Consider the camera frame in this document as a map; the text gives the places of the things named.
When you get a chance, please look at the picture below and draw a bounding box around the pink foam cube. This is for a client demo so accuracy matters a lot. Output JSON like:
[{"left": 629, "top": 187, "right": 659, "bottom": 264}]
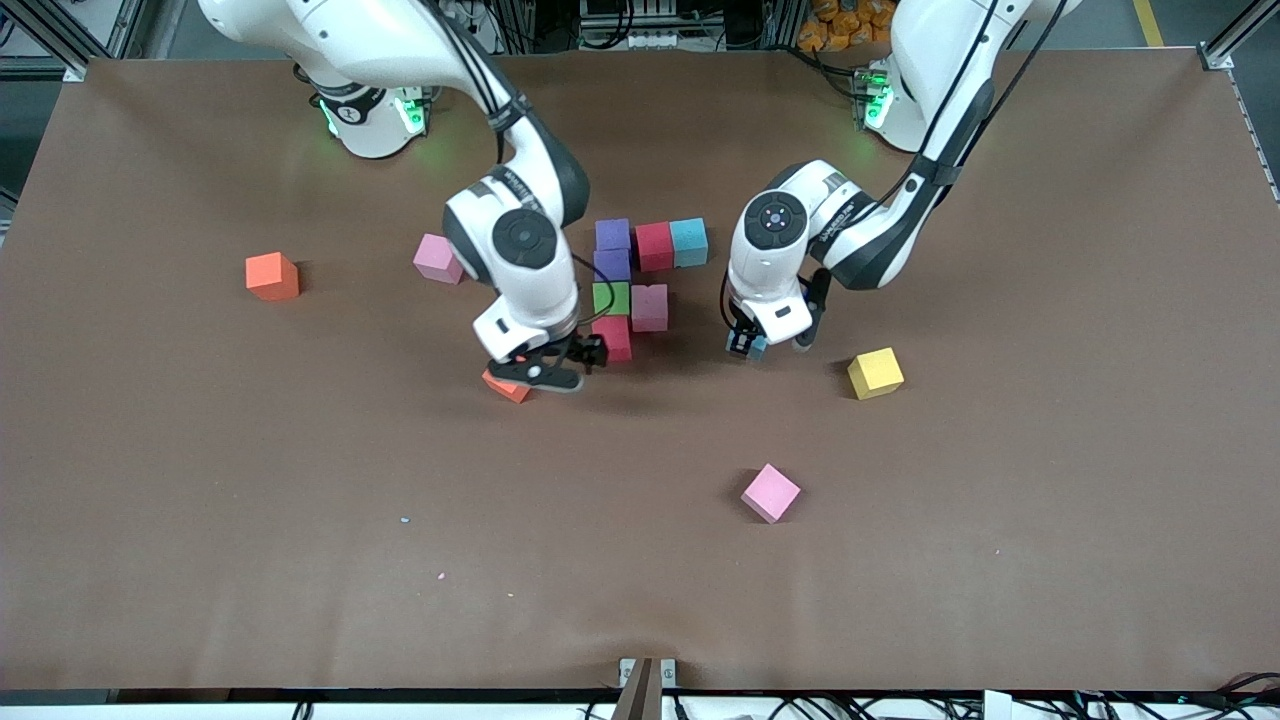
[
  {"left": 412, "top": 232, "right": 466, "bottom": 286},
  {"left": 740, "top": 462, "right": 802, "bottom": 524},
  {"left": 630, "top": 284, "right": 670, "bottom": 333}
]

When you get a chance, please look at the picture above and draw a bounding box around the yellow foam cube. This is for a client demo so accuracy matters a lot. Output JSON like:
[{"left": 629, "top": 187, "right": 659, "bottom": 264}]
[{"left": 847, "top": 347, "right": 906, "bottom": 401}]

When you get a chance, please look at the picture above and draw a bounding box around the orange plastic items pile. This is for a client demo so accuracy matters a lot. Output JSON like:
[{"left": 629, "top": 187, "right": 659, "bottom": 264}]
[{"left": 797, "top": 0, "right": 896, "bottom": 53}]

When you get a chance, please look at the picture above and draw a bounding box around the white power strip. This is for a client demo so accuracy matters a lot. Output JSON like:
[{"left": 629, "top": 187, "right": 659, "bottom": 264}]
[{"left": 430, "top": 0, "right": 501, "bottom": 57}]

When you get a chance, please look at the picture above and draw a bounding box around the white equipment box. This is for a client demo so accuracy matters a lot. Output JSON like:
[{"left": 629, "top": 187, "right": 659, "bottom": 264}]
[{"left": 580, "top": 0, "right": 723, "bottom": 51}]

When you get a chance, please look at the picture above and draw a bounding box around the brown table mat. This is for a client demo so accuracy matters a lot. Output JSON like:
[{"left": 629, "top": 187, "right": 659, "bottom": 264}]
[{"left": 0, "top": 45, "right": 1280, "bottom": 694}]

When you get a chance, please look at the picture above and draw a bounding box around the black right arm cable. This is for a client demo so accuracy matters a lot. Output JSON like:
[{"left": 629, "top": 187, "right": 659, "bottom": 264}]
[{"left": 420, "top": 0, "right": 638, "bottom": 326}]

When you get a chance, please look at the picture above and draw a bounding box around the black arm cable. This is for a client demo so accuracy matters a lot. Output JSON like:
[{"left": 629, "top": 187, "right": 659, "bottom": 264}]
[
  {"left": 420, "top": 0, "right": 638, "bottom": 326},
  {"left": 720, "top": 0, "right": 1066, "bottom": 333}
]

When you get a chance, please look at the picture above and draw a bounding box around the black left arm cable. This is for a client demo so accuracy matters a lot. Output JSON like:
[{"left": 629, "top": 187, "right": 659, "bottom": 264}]
[{"left": 720, "top": 0, "right": 1066, "bottom": 333}]

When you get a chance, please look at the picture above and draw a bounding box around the grey metal bracket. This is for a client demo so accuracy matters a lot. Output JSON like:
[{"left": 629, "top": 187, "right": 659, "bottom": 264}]
[{"left": 618, "top": 657, "right": 679, "bottom": 691}]

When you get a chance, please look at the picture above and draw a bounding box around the dark camera mount post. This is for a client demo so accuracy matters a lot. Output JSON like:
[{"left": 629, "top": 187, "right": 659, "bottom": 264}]
[{"left": 611, "top": 657, "right": 664, "bottom": 720}]

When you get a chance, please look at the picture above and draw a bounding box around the aluminium table edge rail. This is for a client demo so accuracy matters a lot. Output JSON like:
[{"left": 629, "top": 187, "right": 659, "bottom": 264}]
[{"left": 1228, "top": 68, "right": 1280, "bottom": 206}]

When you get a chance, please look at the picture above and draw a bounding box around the aluminium frame profile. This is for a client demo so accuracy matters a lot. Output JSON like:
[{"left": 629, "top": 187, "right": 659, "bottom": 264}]
[
  {"left": 1200, "top": 0, "right": 1280, "bottom": 71},
  {"left": 0, "top": 0, "right": 151, "bottom": 83}
]

